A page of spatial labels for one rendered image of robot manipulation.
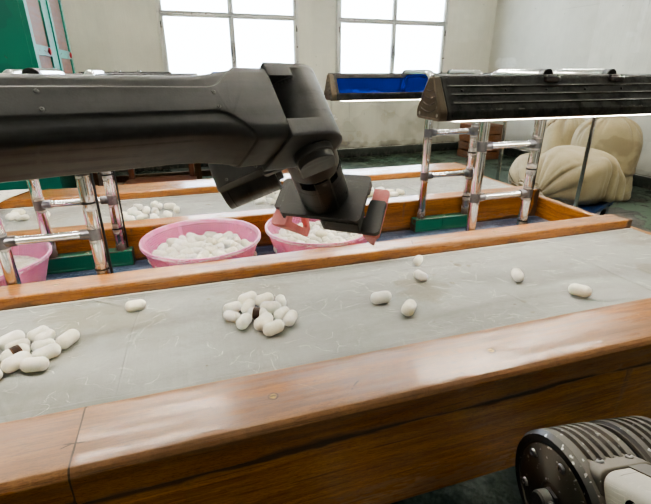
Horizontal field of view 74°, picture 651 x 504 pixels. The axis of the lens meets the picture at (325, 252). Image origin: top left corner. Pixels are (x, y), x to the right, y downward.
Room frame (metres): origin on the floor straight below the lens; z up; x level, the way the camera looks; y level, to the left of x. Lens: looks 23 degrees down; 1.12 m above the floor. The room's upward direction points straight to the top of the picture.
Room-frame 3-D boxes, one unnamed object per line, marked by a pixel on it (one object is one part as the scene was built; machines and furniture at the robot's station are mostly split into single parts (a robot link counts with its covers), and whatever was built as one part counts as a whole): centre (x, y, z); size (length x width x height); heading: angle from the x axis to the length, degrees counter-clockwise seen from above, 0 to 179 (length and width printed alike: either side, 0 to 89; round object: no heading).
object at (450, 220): (1.33, -0.33, 0.90); 0.20 x 0.19 x 0.45; 107
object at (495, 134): (6.11, -2.14, 0.32); 0.42 x 0.42 x 0.64; 20
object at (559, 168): (3.20, -1.80, 0.40); 0.74 x 0.56 x 0.38; 111
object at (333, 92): (1.40, -0.30, 1.08); 0.62 x 0.08 x 0.07; 107
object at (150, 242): (0.93, 0.28, 0.72); 0.27 x 0.27 x 0.10
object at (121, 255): (1.04, 0.59, 0.90); 0.20 x 0.19 x 0.45; 107
